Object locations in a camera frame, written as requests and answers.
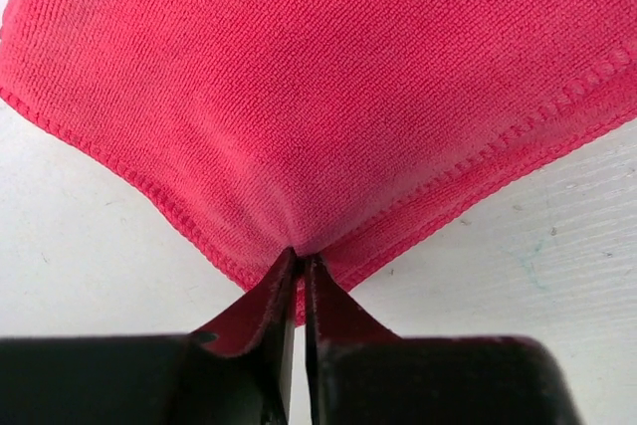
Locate pink towel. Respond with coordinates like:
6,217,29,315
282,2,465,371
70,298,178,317
0,0,637,329

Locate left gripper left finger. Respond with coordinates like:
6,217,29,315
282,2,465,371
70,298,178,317
1,250,297,424

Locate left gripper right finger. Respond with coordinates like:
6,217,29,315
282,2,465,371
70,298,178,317
305,256,582,424

